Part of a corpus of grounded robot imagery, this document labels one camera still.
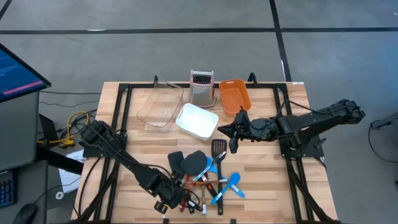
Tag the wide black spatula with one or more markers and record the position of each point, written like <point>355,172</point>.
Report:
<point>194,162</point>

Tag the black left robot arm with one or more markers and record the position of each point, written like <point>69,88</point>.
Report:
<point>136,168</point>

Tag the black table clamp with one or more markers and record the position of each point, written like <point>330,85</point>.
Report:
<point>233,221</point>
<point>166,221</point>

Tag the reddish wooden spoon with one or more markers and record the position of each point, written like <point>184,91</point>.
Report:
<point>199,183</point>

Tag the orange plastic bin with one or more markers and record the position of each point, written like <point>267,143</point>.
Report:
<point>234,96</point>

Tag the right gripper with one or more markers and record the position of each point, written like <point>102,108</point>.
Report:
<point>252,129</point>

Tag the grey stand leg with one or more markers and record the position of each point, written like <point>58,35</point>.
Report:
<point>388,119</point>

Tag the pink metal box grater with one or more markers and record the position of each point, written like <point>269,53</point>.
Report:
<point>202,93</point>

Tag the long blue silicone spoon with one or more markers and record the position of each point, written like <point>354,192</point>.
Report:
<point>214,170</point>

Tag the clear plastic bin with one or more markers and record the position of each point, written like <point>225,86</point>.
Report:
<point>161,105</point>

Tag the black aluminium table frame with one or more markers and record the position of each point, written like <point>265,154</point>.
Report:
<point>264,85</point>

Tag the computer monitor blue screen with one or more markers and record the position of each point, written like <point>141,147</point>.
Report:
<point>18,77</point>

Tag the dark wooden spoon white label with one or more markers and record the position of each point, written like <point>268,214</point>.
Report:
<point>203,199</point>

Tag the white label sticker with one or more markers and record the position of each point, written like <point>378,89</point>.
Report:
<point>297,82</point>

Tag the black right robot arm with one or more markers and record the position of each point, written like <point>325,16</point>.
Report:
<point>326,116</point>

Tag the black monitor stand legs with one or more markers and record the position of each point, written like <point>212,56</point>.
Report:
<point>59,160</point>

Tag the white knife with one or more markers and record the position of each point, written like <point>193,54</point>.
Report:
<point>217,157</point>

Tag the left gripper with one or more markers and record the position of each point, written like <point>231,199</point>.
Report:
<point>171,194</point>

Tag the grey desk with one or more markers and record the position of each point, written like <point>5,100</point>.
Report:
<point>18,130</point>

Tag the white plastic bin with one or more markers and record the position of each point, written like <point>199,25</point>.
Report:
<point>197,121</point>

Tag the black keyboard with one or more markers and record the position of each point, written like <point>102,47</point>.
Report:
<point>7,189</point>

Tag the black computer mouse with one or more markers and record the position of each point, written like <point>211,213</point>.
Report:
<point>25,214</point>

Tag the white paper sheet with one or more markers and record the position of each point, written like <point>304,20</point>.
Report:
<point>70,180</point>

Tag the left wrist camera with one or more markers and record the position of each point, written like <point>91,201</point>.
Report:
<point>160,208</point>

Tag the short blue silicone spoon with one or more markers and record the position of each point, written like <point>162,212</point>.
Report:
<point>234,180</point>

